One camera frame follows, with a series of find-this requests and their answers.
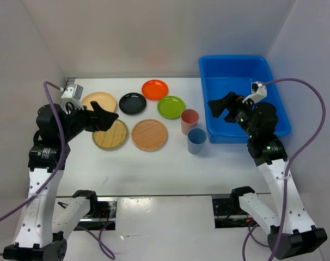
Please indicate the blue cup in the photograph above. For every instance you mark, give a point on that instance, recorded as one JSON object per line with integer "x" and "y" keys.
{"x": 196, "y": 138}

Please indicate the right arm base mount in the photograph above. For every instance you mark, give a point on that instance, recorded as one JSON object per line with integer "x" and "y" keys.
{"x": 227, "y": 215}

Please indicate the green plate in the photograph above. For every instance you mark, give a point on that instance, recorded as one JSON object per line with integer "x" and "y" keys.
{"x": 171, "y": 107}

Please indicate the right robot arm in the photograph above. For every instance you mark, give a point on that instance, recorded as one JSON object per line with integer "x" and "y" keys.
{"x": 290, "y": 231}

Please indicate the brown woven bamboo tray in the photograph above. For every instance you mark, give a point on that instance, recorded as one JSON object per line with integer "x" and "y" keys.
{"x": 149, "y": 135}

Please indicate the orange plate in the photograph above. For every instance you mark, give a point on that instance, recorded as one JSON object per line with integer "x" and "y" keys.
{"x": 154, "y": 89}

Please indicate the light woven bamboo tray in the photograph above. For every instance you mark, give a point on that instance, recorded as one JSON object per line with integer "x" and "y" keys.
{"x": 112, "y": 138}

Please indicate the pink cup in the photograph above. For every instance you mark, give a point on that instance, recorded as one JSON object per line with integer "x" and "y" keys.
{"x": 189, "y": 119}

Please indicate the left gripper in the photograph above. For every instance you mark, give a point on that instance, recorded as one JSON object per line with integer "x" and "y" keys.
{"x": 98, "y": 119}

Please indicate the black plate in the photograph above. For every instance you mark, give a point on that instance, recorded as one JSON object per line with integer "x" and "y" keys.
{"x": 132, "y": 103}

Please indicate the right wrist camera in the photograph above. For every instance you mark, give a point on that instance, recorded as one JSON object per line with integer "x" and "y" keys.
{"x": 258, "y": 93}

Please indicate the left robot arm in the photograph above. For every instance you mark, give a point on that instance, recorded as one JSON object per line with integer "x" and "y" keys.
{"x": 40, "y": 237}

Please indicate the blue plastic bin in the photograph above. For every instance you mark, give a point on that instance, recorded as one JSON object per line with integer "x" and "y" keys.
{"x": 221, "y": 74}

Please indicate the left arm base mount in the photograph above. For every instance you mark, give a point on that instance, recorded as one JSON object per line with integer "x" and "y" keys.
{"x": 103, "y": 218}

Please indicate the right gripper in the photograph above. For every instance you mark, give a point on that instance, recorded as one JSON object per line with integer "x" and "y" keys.
{"x": 217, "y": 106}

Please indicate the beige plate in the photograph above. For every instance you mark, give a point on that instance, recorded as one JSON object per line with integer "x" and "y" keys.
{"x": 105, "y": 100}

